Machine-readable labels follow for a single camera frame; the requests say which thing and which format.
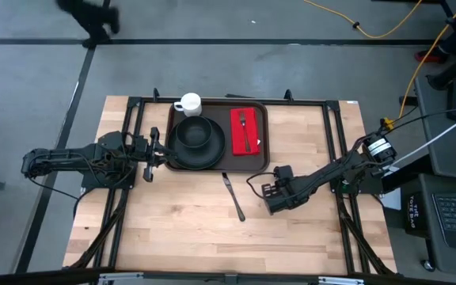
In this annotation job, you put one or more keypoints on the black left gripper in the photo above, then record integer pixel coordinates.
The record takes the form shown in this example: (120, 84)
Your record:
(149, 152)

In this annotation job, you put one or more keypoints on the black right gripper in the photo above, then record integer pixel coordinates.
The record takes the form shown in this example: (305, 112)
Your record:
(283, 196)

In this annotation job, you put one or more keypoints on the black round bowl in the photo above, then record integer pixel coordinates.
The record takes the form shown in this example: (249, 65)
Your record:
(194, 132)

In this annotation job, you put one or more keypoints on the black round plate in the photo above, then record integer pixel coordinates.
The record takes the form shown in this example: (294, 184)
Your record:
(212, 156)

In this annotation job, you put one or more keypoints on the dark metal knife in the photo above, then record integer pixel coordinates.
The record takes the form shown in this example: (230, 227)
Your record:
(234, 198)

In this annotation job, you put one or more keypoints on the white ceramic mug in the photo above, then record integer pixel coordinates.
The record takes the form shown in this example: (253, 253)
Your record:
(191, 103)

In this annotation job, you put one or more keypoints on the dark metal fork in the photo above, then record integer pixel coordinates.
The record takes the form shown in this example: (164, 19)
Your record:
(245, 134)

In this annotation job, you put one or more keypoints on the red cloth napkin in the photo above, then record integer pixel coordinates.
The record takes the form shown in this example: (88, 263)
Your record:
(236, 138)

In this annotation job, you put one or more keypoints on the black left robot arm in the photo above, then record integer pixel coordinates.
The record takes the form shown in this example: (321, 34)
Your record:
(65, 156)

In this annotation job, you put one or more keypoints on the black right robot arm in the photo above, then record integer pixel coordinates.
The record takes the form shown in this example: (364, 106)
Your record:
(331, 174)

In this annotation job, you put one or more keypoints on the dark brown plastic tray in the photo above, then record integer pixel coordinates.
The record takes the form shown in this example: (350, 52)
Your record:
(220, 162)

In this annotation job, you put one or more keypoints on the white paper sheet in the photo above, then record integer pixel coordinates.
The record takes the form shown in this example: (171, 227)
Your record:
(392, 202)

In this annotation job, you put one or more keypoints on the black tote bag box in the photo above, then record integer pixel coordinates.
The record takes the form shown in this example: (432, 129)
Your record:
(416, 213)

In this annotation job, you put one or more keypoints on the person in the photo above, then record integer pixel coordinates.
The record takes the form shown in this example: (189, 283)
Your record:
(89, 17)

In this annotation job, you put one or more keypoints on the black caster wheel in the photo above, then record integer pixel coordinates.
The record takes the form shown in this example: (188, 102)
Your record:
(429, 265)

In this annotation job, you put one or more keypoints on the person's shoe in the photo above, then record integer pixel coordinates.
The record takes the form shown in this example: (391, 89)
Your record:
(430, 57)

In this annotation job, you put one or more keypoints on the black metal table frame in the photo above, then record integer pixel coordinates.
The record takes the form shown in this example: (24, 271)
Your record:
(160, 99)

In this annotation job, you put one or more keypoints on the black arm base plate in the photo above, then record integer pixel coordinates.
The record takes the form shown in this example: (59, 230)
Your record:
(370, 190)
(93, 184)

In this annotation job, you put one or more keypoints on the black camera rig bar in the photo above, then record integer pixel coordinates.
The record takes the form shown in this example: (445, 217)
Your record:
(34, 277)

